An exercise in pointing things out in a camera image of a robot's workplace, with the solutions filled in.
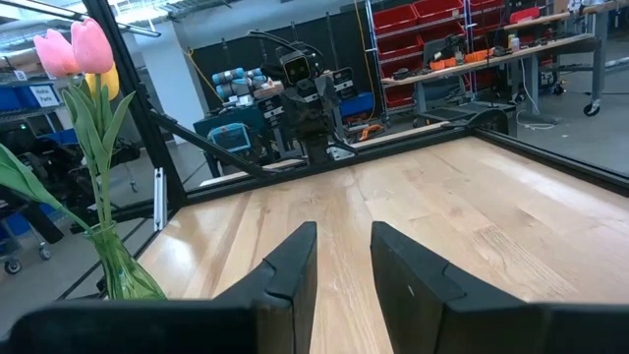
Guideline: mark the teal equipment cart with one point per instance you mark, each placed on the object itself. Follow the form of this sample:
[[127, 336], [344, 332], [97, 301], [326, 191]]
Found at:
[[236, 118]]

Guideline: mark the grey workbench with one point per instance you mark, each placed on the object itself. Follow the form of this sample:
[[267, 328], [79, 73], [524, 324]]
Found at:
[[491, 59]]

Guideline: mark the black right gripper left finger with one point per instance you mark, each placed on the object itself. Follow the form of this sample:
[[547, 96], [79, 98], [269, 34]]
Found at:
[[287, 295]]

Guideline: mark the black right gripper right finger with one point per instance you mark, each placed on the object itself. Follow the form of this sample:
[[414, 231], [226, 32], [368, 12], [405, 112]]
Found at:
[[408, 295]]

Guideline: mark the red plastic storage bin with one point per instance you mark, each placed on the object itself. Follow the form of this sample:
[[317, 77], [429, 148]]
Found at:
[[395, 18], [399, 97], [525, 15], [437, 10], [399, 46]]

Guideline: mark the black wheeled cart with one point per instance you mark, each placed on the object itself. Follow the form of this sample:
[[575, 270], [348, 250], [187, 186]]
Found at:
[[54, 167]]

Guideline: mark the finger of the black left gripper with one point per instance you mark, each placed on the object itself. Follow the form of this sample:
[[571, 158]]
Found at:
[[332, 108], [310, 118]]

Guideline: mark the black aluminium table frame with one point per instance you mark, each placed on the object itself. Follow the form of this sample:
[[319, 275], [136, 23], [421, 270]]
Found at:
[[145, 123]]

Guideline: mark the white frame bracket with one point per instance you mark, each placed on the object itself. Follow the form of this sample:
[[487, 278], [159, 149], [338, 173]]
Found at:
[[159, 196]]

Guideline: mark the yellow artificial tulip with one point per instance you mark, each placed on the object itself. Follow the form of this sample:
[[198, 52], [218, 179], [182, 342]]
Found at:
[[112, 83]]

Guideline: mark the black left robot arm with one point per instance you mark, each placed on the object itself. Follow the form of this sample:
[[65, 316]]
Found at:
[[319, 147]]

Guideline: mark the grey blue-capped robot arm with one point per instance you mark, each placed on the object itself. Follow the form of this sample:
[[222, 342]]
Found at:
[[231, 76]]

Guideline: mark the blue labelled storage bin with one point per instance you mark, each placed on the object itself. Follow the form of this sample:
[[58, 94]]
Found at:
[[12, 98]]

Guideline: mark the green glass vase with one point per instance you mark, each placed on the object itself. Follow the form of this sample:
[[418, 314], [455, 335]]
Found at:
[[123, 275]]

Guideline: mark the pink artificial tulip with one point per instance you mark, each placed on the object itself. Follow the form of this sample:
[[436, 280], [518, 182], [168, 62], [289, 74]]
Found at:
[[92, 45], [55, 54]]

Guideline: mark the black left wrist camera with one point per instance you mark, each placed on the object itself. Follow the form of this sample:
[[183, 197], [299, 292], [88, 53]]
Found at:
[[297, 69]]

